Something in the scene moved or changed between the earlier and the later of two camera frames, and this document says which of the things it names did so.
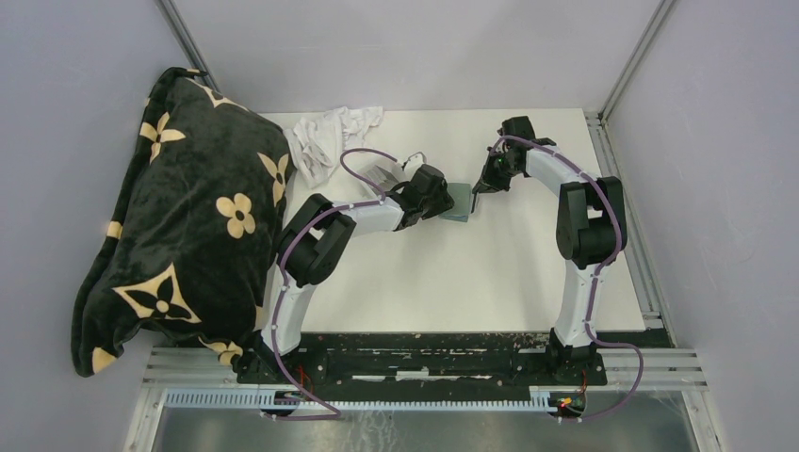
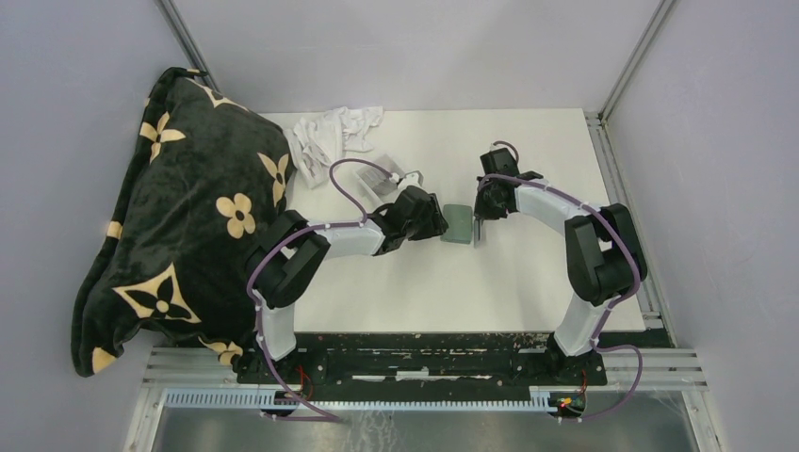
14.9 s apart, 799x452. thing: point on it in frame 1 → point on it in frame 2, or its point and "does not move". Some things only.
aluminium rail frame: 676,370 does not move
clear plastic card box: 386,174 does not move
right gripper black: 488,181 → 481,211
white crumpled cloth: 316,143 does not move
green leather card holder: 461,194 → 460,219
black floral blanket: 196,230 does not move
